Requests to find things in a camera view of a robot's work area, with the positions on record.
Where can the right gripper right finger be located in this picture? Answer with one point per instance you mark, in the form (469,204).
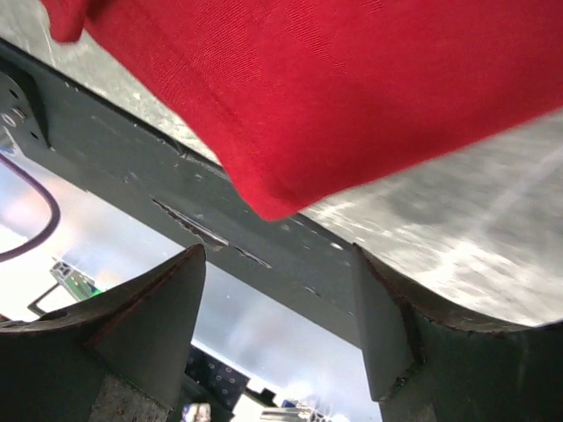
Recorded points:
(430,359)

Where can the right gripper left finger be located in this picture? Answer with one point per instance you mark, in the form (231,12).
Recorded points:
(119,356)

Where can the dark red t-shirt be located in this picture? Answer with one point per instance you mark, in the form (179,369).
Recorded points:
(303,99)

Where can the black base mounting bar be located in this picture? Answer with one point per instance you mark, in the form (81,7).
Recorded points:
(107,151)

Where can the aluminium rail frame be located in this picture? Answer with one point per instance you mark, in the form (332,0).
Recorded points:
(71,286)

